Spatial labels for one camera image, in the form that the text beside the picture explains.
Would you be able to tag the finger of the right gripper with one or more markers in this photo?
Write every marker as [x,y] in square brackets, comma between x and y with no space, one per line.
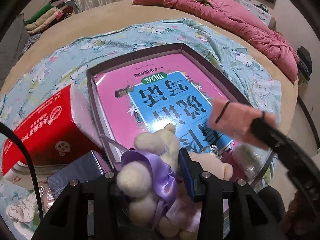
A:
[301,168]

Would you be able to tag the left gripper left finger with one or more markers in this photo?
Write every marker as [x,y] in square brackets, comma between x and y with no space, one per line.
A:
[105,219]

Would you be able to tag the cream plush bear purple dress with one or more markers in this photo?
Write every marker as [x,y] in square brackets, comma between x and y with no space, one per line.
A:
[149,177]

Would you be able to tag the round tan bed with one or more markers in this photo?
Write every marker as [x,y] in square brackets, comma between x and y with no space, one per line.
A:
[118,15]

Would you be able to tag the Hello Kitty blue sheet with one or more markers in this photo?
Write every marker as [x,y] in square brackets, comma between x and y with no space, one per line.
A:
[39,77]

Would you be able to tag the blue shiny small box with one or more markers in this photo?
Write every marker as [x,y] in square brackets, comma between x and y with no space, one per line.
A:
[88,167]

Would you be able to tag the dark clothes pile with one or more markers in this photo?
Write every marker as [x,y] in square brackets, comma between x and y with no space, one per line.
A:
[305,62]

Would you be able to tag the pink fuzzy cloth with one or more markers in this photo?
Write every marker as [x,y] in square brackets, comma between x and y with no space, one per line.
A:
[234,119]

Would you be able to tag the stack of folded clothes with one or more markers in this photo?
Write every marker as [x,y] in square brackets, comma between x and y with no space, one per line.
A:
[49,15]

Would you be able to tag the white drawer cabinet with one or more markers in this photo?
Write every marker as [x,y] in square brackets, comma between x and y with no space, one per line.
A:
[264,16]

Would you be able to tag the dark shallow cardboard tray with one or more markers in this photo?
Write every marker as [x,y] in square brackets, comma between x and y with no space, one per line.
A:
[160,89]

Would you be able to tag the red tissue box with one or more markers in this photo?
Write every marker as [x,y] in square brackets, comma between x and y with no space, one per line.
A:
[58,132]

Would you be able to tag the pink quilted comforter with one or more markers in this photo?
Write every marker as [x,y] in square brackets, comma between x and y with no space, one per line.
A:
[233,17]

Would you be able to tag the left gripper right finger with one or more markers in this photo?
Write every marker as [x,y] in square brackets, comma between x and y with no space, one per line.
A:
[204,187]

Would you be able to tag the grey quilted sofa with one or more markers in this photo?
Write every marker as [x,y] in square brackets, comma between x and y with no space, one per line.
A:
[14,44]

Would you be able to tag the pink and blue book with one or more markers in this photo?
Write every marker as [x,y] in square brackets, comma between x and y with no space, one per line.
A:
[162,104]

